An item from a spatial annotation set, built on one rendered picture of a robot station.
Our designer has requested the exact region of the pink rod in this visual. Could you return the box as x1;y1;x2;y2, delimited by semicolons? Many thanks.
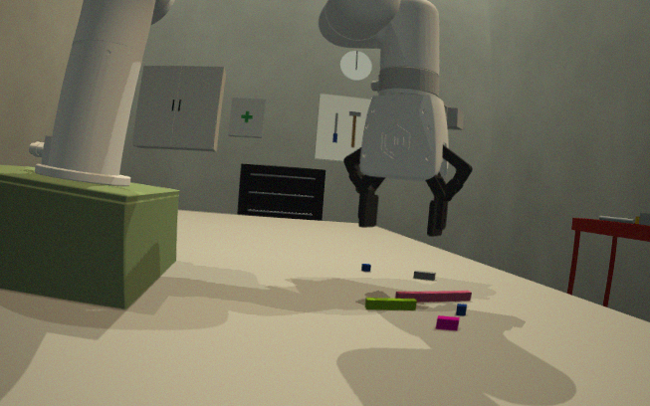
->
395;291;472;303

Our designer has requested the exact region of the lime green rod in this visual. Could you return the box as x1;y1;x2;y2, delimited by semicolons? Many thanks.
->
365;298;417;310

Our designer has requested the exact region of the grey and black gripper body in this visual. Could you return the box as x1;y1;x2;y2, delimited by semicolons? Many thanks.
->
360;89;449;182

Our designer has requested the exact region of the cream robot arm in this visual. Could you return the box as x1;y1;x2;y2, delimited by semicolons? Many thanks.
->
29;0;439;186

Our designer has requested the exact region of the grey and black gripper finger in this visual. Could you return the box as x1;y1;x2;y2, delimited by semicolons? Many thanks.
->
426;145;473;237
343;148;385;228

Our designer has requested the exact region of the small magenta block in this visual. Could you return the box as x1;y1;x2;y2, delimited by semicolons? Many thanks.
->
436;315;460;331

